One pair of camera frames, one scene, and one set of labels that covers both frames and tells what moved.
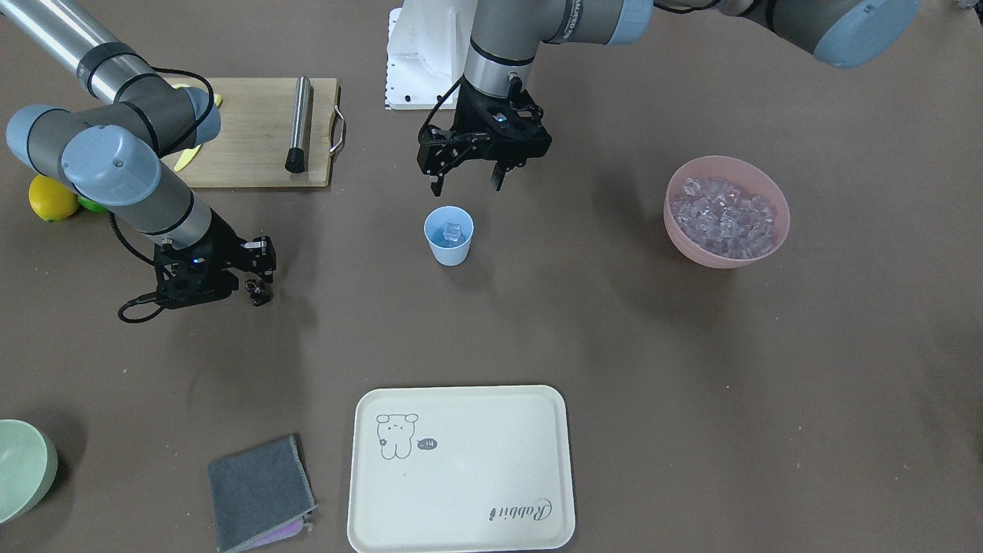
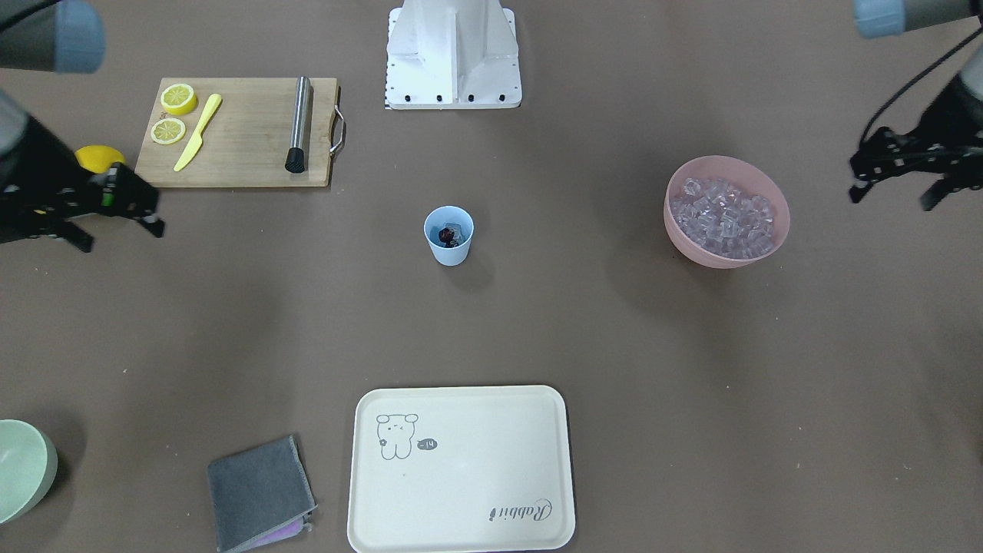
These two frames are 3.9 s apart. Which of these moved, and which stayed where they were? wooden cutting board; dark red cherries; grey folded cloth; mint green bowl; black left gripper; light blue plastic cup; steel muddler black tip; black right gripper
Moved: black left gripper; dark red cherries; black right gripper
Stayed: light blue plastic cup; grey folded cloth; mint green bowl; steel muddler black tip; wooden cutting board
